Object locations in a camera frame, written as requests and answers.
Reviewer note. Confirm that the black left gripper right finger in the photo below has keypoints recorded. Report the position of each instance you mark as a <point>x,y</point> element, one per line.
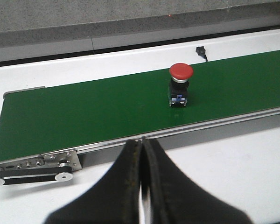
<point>170,197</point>

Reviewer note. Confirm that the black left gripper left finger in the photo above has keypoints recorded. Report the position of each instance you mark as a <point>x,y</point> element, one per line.
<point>114,199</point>

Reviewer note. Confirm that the right silver drive pulley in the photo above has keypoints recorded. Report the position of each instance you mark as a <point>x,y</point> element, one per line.
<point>63,176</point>

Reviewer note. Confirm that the green conveyor belt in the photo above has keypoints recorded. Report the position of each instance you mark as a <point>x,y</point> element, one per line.
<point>49,119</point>

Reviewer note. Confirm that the black timing belt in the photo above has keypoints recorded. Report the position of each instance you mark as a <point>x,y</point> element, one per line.
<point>32,175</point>

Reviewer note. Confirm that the small black sensor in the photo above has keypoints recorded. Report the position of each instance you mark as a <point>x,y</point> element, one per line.
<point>201,51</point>

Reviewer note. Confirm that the right grey stone slab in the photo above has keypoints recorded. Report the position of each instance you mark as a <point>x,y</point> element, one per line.
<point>253,13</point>

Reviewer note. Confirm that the grey stone slab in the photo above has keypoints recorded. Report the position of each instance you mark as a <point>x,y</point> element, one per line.
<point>253,13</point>
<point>23,15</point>

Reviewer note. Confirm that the left grey stone slab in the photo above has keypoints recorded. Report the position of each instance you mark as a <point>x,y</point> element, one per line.
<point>23,15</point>

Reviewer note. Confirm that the aluminium conveyor side rail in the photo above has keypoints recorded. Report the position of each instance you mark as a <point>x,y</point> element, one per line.
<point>170,131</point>

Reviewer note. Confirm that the steel conveyor support bracket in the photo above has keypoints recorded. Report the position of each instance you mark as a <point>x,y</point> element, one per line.
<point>69,156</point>

